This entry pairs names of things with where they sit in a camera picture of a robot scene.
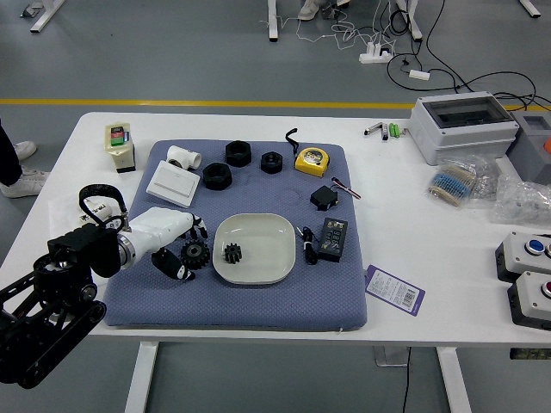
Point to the white square plate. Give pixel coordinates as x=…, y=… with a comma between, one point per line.
x=267, y=241

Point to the white power adapter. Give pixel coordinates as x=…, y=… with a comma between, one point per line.
x=419, y=75

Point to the white wall switch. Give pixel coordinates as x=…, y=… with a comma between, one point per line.
x=173, y=184

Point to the beige push-button switch box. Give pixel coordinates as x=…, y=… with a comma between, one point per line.
x=118, y=148

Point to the small black gear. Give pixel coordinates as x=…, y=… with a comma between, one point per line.
x=233, y=254

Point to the black digital display module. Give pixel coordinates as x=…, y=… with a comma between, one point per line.
x=332, y=238

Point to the large black hex nut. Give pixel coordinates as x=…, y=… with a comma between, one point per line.
x=217, y=177
x=238, y=155

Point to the purple tag card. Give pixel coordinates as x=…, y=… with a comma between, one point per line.
x=394, y=290

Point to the button box with red button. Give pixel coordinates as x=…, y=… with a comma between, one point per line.
x=531, y=301

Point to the grey electrical enclosure box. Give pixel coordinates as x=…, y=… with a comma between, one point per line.
x=465, y=133

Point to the button box with blue button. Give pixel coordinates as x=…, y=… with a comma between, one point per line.
x=521, y=256

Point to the large black gear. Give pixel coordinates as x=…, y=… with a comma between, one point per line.
x=199, y=254

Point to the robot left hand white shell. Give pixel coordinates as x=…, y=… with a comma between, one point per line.
x=163, y=223

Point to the person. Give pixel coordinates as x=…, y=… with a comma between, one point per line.
x=21, y=185

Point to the bag of blue resistors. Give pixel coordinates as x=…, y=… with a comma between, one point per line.
x=450, y=183

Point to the small black hex nut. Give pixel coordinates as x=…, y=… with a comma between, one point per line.
x=271, y=163

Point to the grey sneaker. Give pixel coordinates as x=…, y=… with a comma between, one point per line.
x=307, y=9

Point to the white power strip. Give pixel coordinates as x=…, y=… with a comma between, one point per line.
x=374, y=55

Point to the clear bubble wrap bag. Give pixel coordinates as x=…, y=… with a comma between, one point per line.
x=523, y=200

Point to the white desk foot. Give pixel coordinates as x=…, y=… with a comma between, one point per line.
x=530, y=8
x=45, y=15

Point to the black servo motor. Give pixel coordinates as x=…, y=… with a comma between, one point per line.
x=323, y=198

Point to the clear bag of small parts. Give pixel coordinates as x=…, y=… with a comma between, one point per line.
x=486, y=180

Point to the white PVC tee fitting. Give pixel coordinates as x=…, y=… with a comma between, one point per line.
x=183, y=155

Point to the black marker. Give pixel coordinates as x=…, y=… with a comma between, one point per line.
x=384, y=133

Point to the green battery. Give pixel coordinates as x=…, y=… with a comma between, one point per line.
x=396, y=130
x=391, y=130

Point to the white table leg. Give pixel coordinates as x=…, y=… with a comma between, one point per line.
x=140, y=378
x=454, y=383

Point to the grey box with orange button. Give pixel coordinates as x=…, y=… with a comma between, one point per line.
x=534, y=159

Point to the yellow tape measure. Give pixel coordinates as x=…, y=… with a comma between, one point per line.
x=312, y=161

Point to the blue-grey quilted mat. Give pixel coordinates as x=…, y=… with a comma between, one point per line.
x=172, y=297

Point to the white desk leg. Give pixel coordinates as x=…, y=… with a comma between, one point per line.
x=272, y=19
x=414, y=19

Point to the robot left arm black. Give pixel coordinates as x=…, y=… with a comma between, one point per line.
x=82, y=247

